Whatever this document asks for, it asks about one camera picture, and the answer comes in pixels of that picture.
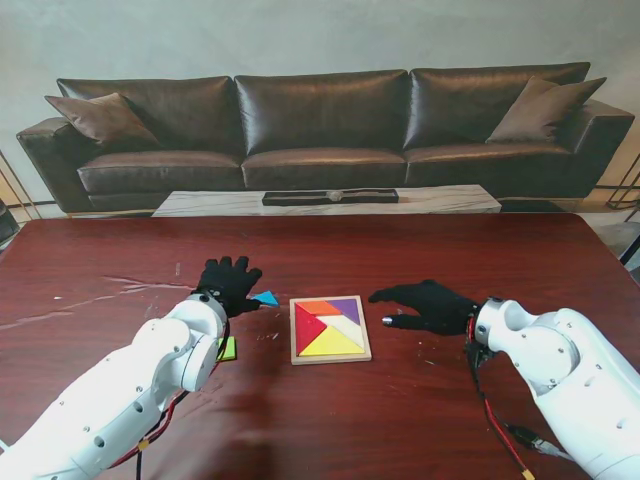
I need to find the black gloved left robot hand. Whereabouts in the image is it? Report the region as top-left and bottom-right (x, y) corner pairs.
(195, 255), (264, 318)

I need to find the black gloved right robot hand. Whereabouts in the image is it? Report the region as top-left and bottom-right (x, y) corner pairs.
(368, 279), (481, 337)

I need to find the orange tangram parallelogram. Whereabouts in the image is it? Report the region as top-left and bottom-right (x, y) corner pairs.
(295, 299), (342, 318)

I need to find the large red tangram triangle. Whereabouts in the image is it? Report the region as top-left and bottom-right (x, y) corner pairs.
(295, 303), (328, 356)

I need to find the purple tangram triangle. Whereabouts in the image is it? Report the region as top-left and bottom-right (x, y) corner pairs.
(327, 298), (361, 327)

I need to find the large yellow tangram triangle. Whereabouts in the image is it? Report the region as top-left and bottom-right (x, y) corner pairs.
(298, 328), (364, 357)

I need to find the square wooden puzzle tray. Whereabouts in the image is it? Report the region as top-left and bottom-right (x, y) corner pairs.
(289, 295), (373, 367)

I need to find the marble coffee table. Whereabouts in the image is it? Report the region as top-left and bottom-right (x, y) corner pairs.
(151, 184), (503, 218)

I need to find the long black decorative tray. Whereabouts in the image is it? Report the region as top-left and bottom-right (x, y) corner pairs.
(262, 188), (400, 207)

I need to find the dark brown leather sofa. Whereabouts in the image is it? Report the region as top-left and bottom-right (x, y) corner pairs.
(15, 61), (636, 217)

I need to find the brown sofa cushion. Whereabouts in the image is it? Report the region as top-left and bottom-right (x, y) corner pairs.
(43, 92), (162, 150)
(485, 75), (608, 145)

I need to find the red black right arm cable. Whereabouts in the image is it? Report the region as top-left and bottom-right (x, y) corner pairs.
(464, 334), (544, 480)

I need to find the red black arm cable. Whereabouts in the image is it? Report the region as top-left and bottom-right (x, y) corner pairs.
(104, 319), (232, 480)
(464, 334), (544, 480)

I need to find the red black left arm cable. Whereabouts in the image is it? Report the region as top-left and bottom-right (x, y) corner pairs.
(104, 319), (232, 480)

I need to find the thin metal side table frame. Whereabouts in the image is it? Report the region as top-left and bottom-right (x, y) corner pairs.
(604, 149), (640, 211)
(0, 149), (44, 221)

